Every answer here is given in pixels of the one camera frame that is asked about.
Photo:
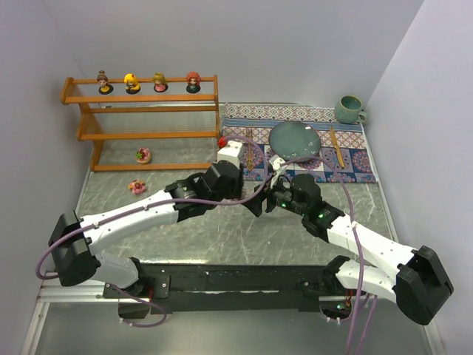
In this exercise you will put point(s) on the brown bun hair doll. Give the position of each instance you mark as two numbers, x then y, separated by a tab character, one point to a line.
105	87

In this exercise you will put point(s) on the pink bear strawberry toy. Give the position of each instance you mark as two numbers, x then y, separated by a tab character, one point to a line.
143	155

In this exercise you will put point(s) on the orange wooden two-tier shelf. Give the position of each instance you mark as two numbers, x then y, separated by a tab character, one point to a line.
90	130

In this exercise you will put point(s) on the yellow hair doll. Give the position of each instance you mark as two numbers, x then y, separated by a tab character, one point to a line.
132	84

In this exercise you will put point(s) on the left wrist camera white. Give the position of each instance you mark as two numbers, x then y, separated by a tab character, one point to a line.
230	151

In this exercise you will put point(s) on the golden knife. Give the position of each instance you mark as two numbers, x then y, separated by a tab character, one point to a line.
336	147

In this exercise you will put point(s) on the patterned blue pink placemat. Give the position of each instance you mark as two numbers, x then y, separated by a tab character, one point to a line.
261	118

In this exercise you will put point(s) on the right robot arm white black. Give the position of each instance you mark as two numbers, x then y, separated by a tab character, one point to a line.
414	279

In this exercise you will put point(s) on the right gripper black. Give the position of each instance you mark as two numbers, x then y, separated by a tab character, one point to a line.
270	200

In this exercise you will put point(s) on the teal ceramic plate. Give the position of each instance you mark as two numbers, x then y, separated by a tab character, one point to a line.
294	139

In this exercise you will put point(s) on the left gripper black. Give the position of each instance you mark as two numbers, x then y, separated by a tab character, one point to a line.
239	181

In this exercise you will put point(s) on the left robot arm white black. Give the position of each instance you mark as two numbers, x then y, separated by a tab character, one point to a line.
78	244

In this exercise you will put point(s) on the pink bear flower toy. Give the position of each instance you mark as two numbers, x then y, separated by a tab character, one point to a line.
137	187

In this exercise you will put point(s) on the blonde hair pink doll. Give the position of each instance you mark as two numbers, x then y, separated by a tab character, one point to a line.
160	82

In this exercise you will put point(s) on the red hair doll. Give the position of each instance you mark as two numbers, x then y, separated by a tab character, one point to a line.
193	81

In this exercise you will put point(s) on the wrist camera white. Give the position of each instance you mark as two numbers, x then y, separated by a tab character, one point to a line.
278	166
230	151

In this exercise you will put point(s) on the black mounting base rail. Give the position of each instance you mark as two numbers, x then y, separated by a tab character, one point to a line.
206	287

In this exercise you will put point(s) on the golden fork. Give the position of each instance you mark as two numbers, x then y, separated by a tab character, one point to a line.
249	154

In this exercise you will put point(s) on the aluminium frame rail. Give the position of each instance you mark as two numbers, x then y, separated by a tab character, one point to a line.
79	320

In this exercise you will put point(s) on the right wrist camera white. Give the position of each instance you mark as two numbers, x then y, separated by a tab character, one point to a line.
278	166

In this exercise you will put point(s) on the teal ceramic mug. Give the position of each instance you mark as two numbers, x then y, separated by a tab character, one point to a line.
349	110

